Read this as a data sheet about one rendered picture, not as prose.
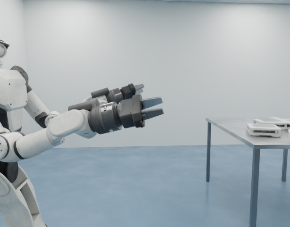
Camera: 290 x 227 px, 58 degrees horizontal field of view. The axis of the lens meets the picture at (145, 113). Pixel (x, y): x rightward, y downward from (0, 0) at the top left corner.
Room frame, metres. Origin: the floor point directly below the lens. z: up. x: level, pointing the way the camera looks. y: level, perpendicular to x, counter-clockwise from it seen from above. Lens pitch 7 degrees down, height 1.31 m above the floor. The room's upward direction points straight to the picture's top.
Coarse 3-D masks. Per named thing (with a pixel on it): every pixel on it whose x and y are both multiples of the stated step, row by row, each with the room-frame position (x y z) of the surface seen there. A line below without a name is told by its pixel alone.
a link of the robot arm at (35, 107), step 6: (30, 96) 1.29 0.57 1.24; (36, 96) 1.32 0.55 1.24; (30, 102) 1.29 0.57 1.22; (36, 102) 1.31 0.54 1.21; (42, 102) 1.35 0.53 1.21; (24, 108) 1.31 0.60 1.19; (30, 108) 1.29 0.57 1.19; (36, 108) 1.30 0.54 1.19; (42, 108) 1.32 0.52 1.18; (30, 114) 1.31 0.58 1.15; (36, 114) 1.30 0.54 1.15; (42, 114) 1.30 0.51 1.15; (36, 120) 1.30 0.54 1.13; (42, 120) 1.30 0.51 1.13; (48, 120) 1.30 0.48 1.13; (42, 126) 1.30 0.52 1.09
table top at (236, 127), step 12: (216, 120) 3.15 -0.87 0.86; (228, 120) 3.15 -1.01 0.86; (240, 120) 3.15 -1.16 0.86; (252, 120) 3.15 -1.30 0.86; (228, 132) 2.49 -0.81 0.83; (240, 132) 2.38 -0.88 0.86; (288, 132) 2.38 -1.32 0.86; (252, 144) 1.94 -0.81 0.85; (264, 144) 1.92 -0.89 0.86; (276, 144) 1.92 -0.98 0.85; (288, 144) 1.92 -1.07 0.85
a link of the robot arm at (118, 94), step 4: (128, 84) 1.45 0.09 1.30; (132, 84) 1.44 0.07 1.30; (116, 88) 1.45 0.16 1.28; (124, 88) 1.44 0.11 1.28; (128, 88) 1.44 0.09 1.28; (132, 88) 1.42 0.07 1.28; (116, 92) 1.42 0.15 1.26; (120, 92) 1.42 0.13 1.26; (124, 92) 1.42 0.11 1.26; (128, 92) 1.43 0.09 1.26; (132, 92) 1.43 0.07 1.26; (116, 96) 1.41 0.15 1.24; (120, 96) 1.42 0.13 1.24; (124, 96) 1.44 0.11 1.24; (128, 96) 1.46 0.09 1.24; (116, 100) 1.41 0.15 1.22; (120, 100) 1.42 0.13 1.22
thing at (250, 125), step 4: (248, 124) 2.40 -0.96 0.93; (272, 124) 2.40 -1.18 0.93; (252, 128) 2.23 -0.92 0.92; (256, 128) 2.22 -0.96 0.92; (260, 128) 2.21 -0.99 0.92; (264, 128) 2.20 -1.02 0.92; (268, 128) 2.19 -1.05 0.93; (272, 128) 2.19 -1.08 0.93; (276, 128) 2.18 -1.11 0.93; (280, 128) 2.18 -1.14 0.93
